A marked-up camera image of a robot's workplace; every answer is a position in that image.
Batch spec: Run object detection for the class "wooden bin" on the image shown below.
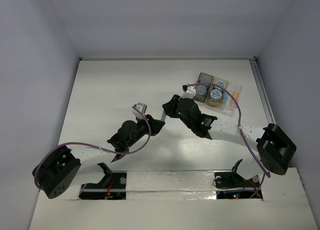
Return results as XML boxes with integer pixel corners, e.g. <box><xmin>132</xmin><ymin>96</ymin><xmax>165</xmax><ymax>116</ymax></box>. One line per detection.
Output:
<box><xmin>204</xmin><ymin>77</ymin><xmax>229</xmax><ymax>109</ymax></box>

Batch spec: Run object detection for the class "dark grey plastic bin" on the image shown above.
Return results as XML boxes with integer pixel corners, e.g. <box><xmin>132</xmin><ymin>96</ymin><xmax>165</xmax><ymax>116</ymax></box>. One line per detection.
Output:
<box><xmin>193</xmin><ymin>72</ymin><xmax>214</xmax><ymax>103</ymax></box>

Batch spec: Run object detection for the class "clear plastic bin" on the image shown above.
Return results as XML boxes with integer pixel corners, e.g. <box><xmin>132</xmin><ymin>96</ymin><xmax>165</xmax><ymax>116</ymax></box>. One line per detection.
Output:
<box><xmin>219</xmin><ymin>82</ymin><xmax>243</xmax><ymax>115</ymax></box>

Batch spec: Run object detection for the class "orange pencil-shaped case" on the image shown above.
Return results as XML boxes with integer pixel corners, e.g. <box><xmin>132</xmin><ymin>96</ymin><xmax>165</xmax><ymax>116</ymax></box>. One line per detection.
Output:
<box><xmin>230</xmin><ymin>91</ymin><xmax>240</xmax><ymax>108</ymax></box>

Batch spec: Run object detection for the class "teal pencil-shaped case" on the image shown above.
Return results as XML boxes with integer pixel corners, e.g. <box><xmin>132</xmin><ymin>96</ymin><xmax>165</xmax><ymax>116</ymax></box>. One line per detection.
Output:
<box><xmin>160</xmin><ymin>110</ymin><xmax>167</xmax><ymax>122</ymax></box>

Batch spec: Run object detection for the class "blue pencil-shaped case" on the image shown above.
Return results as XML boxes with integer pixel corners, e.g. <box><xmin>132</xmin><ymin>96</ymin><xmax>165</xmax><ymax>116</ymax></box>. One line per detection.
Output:
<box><xmin>221</xmin><ymin>94</ymin><xmax>229</xmax><ymax>109</ymax></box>

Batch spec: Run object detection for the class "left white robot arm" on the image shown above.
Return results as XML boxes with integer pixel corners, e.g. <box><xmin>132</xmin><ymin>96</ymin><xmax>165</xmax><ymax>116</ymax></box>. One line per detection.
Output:
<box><xmin>32</xmin><ymin>114</ymin><xmax>165</xmax><ymax>199</ymax></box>

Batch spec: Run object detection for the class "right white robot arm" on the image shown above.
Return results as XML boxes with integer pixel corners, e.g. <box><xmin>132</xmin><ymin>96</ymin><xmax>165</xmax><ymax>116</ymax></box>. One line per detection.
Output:
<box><xmin>162</xmin><ymin>94</ymin><xmax>297</xmax><ymax>186</ymax></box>

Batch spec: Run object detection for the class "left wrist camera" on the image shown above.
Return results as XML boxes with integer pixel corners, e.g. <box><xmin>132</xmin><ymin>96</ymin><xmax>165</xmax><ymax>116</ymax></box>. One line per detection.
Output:
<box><xmin>131</xmin><ymin>102</ymin><xmax>148</xmax><ymax>121</ymax></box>

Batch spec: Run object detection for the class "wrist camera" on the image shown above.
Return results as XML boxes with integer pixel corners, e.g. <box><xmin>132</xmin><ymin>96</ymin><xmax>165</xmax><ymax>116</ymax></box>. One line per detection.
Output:
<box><xmin>181</xmin><ymin>84</ymin><xmax>197</xmax><ymax>99</ymax></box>
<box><xmin>131</xmin><ymin>102</ymin><xmax>148</xmax><ymax>121</ymax></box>

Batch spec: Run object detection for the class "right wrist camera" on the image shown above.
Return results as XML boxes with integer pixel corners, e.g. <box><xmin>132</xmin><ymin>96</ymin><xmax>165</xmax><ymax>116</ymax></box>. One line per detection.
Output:
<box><xmin>181</xmin><ymin>84</ymin><xmax>197</xmax><ymax>99</ymax></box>

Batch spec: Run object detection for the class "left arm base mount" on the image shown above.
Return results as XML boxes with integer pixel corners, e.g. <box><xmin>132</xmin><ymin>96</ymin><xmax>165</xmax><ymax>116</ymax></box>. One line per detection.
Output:
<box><xmin>78</xmin><ymin>162</ymin><xmax>127</xmax><ymax>200</ymax></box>

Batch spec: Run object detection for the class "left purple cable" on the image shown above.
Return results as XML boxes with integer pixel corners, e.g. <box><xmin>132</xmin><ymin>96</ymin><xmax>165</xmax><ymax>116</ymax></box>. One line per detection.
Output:
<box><xmin>33</xmin><ymin>112</ymin><xmax>152</xmax><ymax>191</ymax></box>

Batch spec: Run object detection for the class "purple cable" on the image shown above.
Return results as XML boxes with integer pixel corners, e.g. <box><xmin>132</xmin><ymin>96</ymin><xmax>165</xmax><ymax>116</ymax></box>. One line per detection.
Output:
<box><xmin>184</xmin><ymin>82</ymin><xmax>271</xmax><ymax>199</ymax></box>
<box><xmin>33</xmin><ymin>112</ymin><xmax>152</xmax><ymax>191</ymax></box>

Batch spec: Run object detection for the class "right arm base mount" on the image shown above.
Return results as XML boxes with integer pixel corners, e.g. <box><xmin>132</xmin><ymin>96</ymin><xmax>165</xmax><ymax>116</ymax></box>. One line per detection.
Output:
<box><xmin>212</xmin><ymin>159</ymin><xmax>263</xmax><ymax>200</ymax></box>

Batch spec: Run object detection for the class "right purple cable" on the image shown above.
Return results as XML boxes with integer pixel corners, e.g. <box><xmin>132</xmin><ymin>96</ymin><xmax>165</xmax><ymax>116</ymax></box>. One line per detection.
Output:
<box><xmin>184</xmin><ymin>82</ymin><xmax>271</xmax><ymax>199</ymax></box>

